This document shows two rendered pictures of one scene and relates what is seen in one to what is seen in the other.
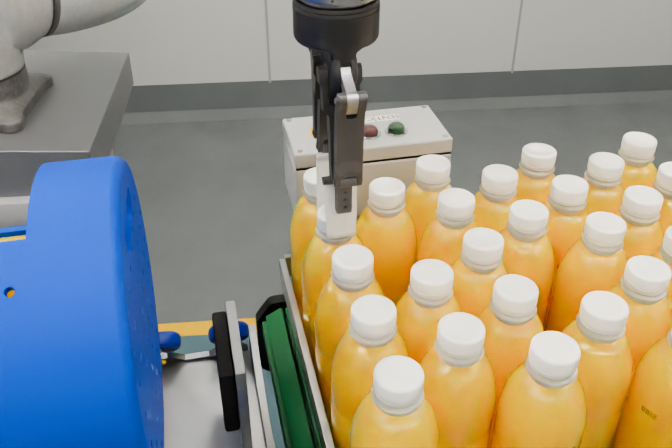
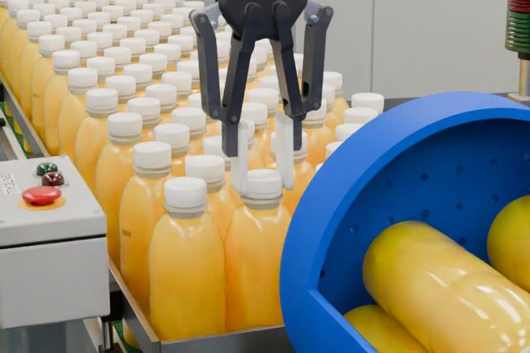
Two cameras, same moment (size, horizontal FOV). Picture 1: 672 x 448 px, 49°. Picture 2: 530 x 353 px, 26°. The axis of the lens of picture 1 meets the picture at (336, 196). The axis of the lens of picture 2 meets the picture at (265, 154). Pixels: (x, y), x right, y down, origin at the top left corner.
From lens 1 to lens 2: 1.27 m
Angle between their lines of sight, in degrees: 87
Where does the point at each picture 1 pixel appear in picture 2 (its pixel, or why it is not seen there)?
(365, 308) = not seen: hidden behind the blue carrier
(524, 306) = not seen: hidden behind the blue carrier
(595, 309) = (367, 113)
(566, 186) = (194, 112)
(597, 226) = (258, 108)
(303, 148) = (87, 211)
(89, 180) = (460, 95)
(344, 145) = (321, 59)
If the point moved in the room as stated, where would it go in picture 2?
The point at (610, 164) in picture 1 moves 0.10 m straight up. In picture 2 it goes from (152, 101) to (150, 17)
